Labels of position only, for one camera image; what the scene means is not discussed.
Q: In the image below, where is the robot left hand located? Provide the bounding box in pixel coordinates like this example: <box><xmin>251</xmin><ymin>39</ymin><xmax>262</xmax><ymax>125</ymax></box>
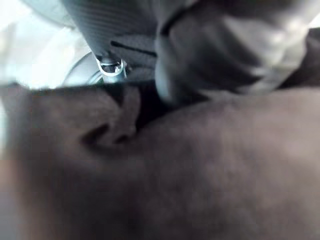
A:
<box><xmin>61</xmin><ymin>0</ymin><xmax>313</xmax><ymax>102</ymax></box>

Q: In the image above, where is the dark brown garment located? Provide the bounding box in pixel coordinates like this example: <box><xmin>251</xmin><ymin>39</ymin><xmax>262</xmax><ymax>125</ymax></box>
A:
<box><xmin>0</xmin><ymin>27</ymin><xmax>320</xmax><ymax>240</ymax></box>

